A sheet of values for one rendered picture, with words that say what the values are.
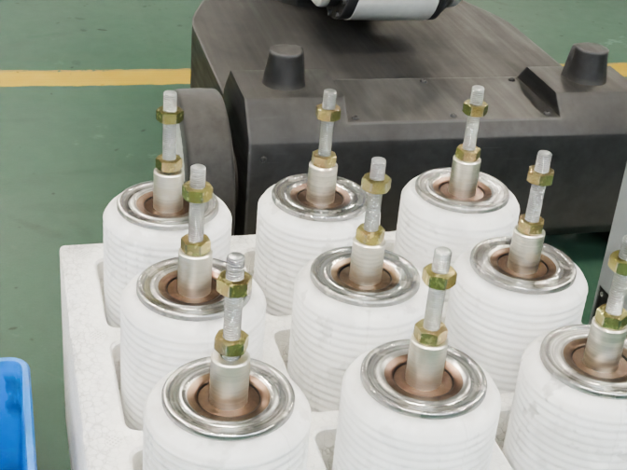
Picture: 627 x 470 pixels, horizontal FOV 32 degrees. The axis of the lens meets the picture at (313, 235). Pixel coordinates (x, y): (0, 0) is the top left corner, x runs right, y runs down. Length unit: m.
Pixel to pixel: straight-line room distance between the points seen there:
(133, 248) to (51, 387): 0.29
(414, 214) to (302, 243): 0.10
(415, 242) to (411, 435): 0.27
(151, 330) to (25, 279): 0.54
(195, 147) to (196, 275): 0.42
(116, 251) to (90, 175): 0.63
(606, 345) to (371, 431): 0.16
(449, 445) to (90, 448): 0.22
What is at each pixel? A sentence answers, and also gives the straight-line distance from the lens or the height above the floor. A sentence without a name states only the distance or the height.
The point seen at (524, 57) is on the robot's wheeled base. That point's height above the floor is 0.17.
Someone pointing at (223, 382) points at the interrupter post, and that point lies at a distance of 0.62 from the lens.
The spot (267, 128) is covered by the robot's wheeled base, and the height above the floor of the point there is 0.19.
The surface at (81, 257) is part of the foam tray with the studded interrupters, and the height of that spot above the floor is 0.18.
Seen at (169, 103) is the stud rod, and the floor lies 0.34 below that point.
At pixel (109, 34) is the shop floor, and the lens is 1.95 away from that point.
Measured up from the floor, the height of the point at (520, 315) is 0.24.
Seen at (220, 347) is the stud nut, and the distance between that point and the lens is 0.61.
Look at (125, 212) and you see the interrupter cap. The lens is 0.82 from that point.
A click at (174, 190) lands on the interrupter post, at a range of 0.82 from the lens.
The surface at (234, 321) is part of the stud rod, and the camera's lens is 0.60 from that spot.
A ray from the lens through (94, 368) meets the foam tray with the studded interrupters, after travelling 0.78.
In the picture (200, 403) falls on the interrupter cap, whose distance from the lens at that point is 0.64.
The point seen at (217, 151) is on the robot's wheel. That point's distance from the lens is 1.12.
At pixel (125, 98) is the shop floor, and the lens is 1.69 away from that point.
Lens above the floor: 0.64
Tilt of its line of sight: 29 degrees down
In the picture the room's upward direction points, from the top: 5 degrees clockwise
